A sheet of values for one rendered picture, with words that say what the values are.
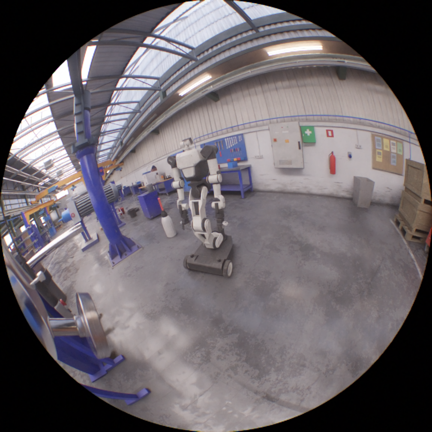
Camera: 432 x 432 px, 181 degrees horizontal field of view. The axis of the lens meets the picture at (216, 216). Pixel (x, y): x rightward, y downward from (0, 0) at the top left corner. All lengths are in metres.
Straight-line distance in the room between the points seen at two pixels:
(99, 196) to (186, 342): 2.47
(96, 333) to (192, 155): 1.28
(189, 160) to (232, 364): 1.75
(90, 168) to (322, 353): 3.65
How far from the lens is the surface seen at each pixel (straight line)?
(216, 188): 1.29
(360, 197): 3.80
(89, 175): 2.73
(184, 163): 1.32
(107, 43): 4.95
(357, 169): 4.23
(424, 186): 3.31
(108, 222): 2.75
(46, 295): 0.61
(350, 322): 1.57
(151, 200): 4.06
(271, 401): 1.30
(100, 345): 0.41
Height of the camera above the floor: 1.25
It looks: 24 degrees down
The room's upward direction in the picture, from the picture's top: 12 degrees counter-clockwise
